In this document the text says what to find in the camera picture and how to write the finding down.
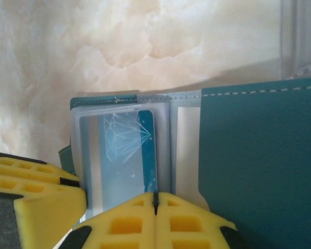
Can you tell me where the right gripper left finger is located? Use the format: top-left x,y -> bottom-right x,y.
54,192 -> 156,249

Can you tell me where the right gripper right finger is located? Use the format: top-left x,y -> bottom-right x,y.
155,192 -> 252,249

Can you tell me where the blue card with line print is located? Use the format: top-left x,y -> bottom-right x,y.
97,110 -> 159,208

